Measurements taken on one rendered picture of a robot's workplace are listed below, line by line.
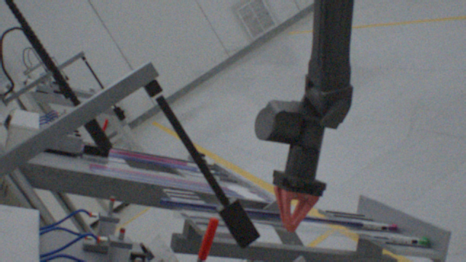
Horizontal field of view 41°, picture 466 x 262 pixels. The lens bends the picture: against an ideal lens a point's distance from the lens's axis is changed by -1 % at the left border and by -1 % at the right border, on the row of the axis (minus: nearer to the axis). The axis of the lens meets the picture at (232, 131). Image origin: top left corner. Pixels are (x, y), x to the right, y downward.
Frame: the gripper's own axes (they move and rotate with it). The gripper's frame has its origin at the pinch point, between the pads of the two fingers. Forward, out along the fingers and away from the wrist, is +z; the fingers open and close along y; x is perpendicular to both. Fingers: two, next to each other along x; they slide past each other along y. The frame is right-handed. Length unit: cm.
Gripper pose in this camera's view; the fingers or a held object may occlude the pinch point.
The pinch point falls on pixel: (289, 225)
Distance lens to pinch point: 115.4
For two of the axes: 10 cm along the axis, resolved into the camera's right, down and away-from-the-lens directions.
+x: 9.4, 1.7, 3.1
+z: -1.9, 9.8, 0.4
